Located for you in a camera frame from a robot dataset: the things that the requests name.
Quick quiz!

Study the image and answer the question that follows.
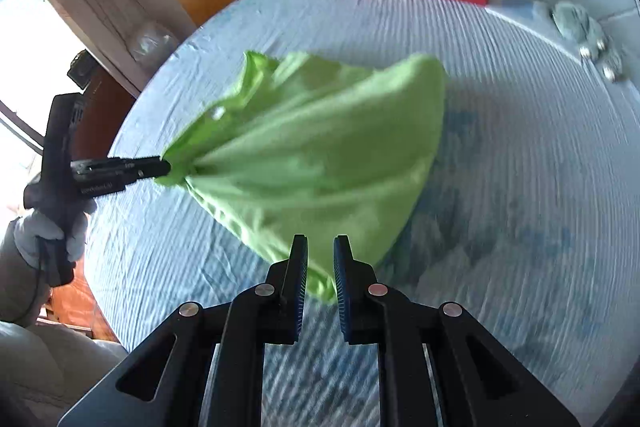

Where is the grey plush toy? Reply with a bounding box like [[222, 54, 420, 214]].
[[551, 1, 625, 82]]

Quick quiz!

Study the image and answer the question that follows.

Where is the light green t-shirt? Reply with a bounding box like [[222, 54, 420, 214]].
[[160, 51, 448, 303]]

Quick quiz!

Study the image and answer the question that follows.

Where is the white gloved left hand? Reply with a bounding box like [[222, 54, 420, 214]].
[[10, 199, 96, 269]]

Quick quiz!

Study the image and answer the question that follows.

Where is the blue striped bed sheet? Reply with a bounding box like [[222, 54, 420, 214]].
[[85, 0, 639, 426]]

